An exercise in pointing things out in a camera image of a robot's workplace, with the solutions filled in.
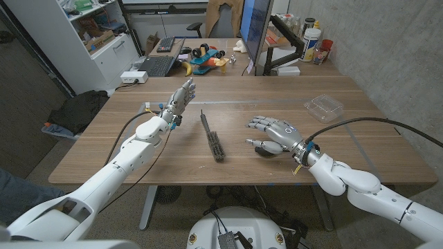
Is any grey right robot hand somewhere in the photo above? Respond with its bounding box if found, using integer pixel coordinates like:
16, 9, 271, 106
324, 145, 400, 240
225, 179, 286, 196
244, 116, 306, 156

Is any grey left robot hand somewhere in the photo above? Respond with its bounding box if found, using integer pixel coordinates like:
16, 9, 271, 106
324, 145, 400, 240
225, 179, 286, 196
161, 77, 197, 125

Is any black rubber air blower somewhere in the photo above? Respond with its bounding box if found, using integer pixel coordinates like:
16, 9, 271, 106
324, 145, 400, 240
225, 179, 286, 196
254, 147, 275, 158

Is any clear plastic clamshell container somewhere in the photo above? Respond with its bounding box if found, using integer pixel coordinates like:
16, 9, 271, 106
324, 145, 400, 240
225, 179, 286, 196
304, 94, 345, 124

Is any dark laptop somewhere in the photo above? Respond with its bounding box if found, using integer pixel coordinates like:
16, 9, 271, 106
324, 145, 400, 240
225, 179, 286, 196
147, 36, 187, 77

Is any orange teal toy airplane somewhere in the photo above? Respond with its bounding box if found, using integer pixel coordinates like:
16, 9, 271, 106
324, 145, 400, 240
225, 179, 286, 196
189, 43, 230, 75

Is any white power strip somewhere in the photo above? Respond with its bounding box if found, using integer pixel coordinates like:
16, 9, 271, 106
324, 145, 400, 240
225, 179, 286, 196
120, 71, 149, 84

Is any black keyboard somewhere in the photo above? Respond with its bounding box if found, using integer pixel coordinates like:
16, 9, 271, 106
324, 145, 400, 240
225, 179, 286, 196
156, 36, 176, 53

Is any small white box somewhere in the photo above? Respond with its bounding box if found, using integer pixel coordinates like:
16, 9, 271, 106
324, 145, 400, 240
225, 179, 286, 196
276, 65, 301, 77

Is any plain cardboard box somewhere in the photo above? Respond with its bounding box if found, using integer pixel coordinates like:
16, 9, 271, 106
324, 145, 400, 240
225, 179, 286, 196
144, 33, 161, 56

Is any wooden back desk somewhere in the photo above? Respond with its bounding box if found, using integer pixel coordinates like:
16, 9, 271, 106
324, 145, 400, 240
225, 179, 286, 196
148, 37, 342, 77

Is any black office chair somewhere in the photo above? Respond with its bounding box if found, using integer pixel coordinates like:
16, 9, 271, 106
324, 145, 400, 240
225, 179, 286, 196
186, 0, 245, 39

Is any grey table leg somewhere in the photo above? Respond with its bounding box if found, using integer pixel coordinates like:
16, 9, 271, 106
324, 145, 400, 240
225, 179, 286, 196
311, 185, 335, 232
138, 185, 159, 231

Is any glass jar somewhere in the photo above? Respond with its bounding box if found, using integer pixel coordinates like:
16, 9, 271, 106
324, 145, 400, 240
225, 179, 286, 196
312, 46, 329, 66

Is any brown jacket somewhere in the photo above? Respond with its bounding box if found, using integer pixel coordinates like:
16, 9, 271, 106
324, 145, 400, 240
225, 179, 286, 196
204, 0, 245, 38

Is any white round canister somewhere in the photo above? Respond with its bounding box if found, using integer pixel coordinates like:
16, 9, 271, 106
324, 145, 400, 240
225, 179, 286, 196
300, 27, 322, 63

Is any black round fan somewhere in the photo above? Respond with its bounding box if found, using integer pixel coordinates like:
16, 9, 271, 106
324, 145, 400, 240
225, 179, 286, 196
155, 185, 183, 205

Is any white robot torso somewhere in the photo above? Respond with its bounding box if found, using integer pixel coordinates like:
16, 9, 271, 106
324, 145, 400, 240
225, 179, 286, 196
186, 206, 287, 249

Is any black bag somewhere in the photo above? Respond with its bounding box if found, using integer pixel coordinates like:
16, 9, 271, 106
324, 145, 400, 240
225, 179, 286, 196
46, 89, 110, 136

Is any cardboard box with print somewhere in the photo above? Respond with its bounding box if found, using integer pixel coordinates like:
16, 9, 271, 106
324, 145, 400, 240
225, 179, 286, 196
78, 17, 116, 53

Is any computer monitor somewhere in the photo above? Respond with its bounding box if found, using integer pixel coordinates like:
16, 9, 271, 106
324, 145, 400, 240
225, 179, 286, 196
239, 0, 275, 66

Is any dark bottle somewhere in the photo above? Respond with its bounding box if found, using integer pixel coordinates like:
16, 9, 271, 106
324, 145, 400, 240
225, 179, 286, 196
302, 17, 316, 35

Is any white shelf cabinet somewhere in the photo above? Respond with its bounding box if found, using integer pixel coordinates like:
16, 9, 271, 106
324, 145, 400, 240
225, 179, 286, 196
3, 0, 141, 95

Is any person leg in jeans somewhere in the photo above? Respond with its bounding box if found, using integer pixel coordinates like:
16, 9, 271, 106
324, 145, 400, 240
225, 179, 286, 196
0, 167, 69, 228

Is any grey wire brush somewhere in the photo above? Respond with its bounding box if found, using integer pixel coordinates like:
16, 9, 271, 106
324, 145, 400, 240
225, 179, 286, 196
199, 109, 226, 163

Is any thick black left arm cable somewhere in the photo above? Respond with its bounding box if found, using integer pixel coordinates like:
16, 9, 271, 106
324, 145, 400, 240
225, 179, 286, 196
103, 111, 162, 167

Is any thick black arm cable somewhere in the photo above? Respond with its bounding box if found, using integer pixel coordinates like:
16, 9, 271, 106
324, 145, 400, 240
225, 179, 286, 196
304, 116, 443, 149
103, 111, 162, 167

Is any black floor cable bundle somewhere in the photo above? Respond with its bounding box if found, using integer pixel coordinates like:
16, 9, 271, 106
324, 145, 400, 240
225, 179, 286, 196
204, 185, 309, 243

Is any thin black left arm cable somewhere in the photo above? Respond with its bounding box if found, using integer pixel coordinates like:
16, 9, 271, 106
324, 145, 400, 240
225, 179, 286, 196
98, 129, 173, 212

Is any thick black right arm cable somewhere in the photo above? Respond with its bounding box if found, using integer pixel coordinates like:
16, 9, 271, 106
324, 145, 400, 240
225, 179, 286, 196
304, 116, 443, 149

